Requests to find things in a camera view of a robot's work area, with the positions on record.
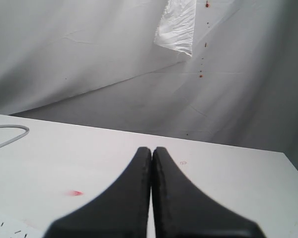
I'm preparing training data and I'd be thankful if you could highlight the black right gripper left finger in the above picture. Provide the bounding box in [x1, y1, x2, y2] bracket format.
[45, 147, 151, 238]

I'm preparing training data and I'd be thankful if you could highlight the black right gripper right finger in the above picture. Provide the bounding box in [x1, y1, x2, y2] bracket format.
[151, 147, 264, 238]

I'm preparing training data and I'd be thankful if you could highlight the white five-outlet power strip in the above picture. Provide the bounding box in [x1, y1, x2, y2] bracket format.
[0, 210, 48, 238]

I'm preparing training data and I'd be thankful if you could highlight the grey backdrop cloth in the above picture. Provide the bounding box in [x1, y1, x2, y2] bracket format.
[0, 0, 298, 170]

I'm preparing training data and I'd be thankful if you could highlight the white crumpled cloth piece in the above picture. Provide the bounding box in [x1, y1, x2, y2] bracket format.
[154, 0, 196, 57]

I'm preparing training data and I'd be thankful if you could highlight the grey power cord with plug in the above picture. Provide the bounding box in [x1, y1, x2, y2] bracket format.
[0, 124, 30, 152]

